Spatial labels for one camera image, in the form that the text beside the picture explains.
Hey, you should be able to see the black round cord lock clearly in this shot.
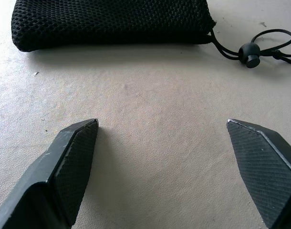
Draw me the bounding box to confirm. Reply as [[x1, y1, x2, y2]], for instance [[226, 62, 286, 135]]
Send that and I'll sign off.
[[238, 42, 257, 69]]

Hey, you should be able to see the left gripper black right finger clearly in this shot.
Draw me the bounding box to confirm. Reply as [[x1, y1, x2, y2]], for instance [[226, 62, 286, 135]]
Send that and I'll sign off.
[[226, 118, 291, 229]]

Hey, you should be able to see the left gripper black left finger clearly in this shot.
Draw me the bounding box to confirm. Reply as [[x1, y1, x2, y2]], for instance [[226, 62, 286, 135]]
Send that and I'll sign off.
[[0, 118, 100, 229]]

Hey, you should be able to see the black drawstring cord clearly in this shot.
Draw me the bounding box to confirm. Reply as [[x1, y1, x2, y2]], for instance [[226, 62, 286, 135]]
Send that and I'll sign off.
[[208, 22, 291, 66]]

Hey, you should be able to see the black mesh drawstring pouch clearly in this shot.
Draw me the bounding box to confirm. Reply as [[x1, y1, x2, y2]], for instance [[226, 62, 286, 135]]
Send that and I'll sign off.
[[11, 0, 218, 52]]

